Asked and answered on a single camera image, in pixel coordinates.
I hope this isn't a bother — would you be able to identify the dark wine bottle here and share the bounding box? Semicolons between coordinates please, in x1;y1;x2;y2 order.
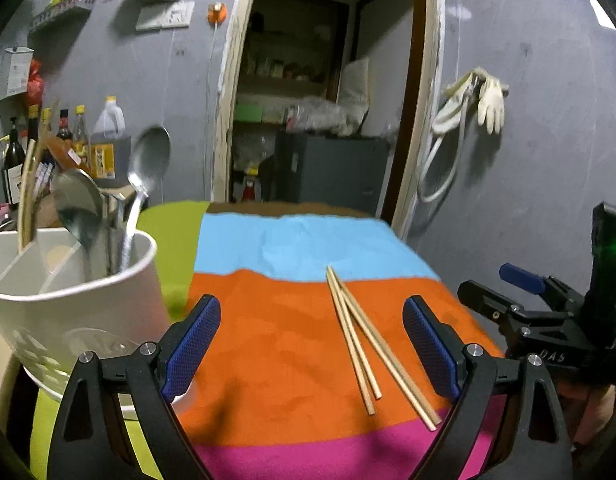
1;117;28;211

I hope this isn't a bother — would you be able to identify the green box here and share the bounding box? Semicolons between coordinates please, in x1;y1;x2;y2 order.
233;103;264;124

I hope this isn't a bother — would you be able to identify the beige pillow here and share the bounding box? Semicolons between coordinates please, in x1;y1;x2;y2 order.
337;57;372;112

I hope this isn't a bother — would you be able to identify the door frame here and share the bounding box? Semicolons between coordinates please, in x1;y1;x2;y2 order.
210;0;447;241

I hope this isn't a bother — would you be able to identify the person's right hand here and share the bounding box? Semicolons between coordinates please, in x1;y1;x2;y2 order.
555;380;616;453

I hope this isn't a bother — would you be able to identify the clear plastic bag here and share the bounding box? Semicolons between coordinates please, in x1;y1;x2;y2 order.
287;97;370;137

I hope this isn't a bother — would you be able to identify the colourful striped cloth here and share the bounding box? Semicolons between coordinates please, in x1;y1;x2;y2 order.
30;200;509;480

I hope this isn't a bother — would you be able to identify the brown tilted bottle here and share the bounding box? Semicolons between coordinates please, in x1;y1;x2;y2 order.
45;135;92;174

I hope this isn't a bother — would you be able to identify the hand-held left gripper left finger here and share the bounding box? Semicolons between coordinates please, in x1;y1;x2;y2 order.
47;294;223;480

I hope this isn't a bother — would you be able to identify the dark bottle red cap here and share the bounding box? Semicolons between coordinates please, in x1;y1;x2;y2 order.
55;109;73;142

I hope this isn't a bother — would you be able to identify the red plastic bag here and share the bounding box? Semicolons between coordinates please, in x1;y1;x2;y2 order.
27;58;43;106

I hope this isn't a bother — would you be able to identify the thin white cable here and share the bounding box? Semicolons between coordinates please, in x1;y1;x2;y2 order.
203;22;222;111

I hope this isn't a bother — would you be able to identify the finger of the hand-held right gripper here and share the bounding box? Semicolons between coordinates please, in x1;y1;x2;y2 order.
499;262;587;311
457;280;550;332

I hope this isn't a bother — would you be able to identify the grey cabinet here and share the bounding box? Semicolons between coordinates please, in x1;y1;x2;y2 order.
275;131;392;217

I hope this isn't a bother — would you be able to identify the white plastic utensil holder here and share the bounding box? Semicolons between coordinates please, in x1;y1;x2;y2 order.
0;227;172;419

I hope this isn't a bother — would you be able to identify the white hose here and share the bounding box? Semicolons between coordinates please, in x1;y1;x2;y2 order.
416;110;462;205

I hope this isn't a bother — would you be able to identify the grey wall rack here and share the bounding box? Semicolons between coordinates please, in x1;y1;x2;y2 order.
28;0;97;32

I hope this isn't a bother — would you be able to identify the wooden shelf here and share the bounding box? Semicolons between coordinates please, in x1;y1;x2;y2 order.
233;0;352;202

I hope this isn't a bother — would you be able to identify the large oil jug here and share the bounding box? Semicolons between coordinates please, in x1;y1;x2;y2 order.
90;96;133;179

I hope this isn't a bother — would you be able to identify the wall socket plate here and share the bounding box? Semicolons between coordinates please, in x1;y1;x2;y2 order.
135;1;196;33

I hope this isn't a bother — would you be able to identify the clear bottle yellow cap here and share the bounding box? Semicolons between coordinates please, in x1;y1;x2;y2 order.
72;105;93;171

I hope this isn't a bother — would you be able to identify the white wall box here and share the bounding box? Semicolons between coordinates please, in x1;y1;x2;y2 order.
3;47;35;99

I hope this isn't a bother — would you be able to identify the cream rubber glove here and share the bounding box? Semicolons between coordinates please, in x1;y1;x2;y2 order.
432;67;484;135
477;72;507;135

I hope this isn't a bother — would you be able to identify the soy sauce bottle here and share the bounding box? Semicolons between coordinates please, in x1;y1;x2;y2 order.
27;105;44;171

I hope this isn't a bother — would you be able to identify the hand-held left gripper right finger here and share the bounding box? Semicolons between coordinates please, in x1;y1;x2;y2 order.
402;295;574;480

